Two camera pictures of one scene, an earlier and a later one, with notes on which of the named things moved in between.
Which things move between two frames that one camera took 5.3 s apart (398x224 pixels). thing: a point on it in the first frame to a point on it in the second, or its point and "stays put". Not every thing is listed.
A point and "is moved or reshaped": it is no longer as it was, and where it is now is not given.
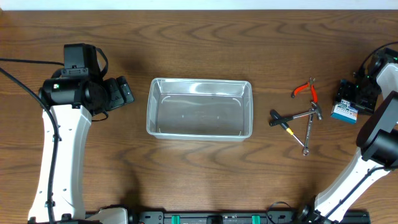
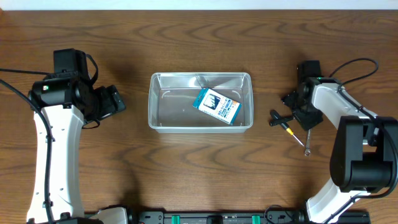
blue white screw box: [344, 111] is moved or reshaped
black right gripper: [345, 92] to [306, 122]
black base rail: [232, 217] stays put
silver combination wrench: [311, 117] stays put
